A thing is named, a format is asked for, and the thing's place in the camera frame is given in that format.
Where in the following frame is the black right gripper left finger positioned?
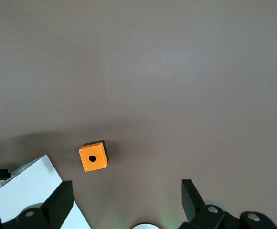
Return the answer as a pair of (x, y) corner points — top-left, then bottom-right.
(0, 180), (74, 229)

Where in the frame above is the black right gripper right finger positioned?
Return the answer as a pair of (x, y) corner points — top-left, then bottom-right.
(176, 179), (277, 229)

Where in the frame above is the orange button enclosure box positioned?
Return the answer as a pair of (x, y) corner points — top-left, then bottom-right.
(78, 139), (110, 172)

